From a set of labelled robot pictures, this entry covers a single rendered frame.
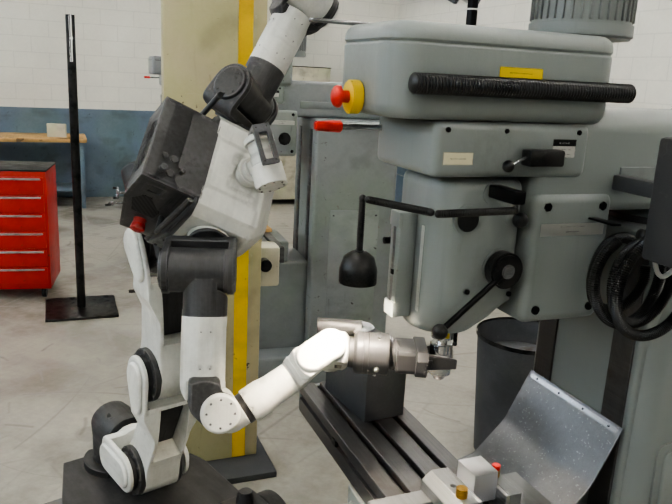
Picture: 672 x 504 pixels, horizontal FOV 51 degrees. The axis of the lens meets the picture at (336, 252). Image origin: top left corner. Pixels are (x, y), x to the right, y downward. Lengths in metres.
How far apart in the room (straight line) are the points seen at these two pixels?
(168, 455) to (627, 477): 1.18
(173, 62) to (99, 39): 7.29
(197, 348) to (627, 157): 0.92
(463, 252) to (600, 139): 0.35
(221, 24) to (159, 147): 1.57
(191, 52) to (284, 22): 1.31
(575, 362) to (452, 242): 0.55
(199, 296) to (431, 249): 0.46
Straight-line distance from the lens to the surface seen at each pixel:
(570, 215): 1.42
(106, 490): 2.30
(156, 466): 2.09
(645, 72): 7.05
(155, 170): 1.43
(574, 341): 1.73
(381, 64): 1.21
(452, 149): 1.25
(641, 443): 1.67
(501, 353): 3.37
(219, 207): 1.45
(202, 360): 1.40
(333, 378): 1.95
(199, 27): 2.96
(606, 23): 1.45
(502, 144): 1.30
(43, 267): 5.85
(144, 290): 1.80
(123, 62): 10.22
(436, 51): 1.21
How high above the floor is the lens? 1.79
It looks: 14 degrees down
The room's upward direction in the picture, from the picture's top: 3 degrees clockwise
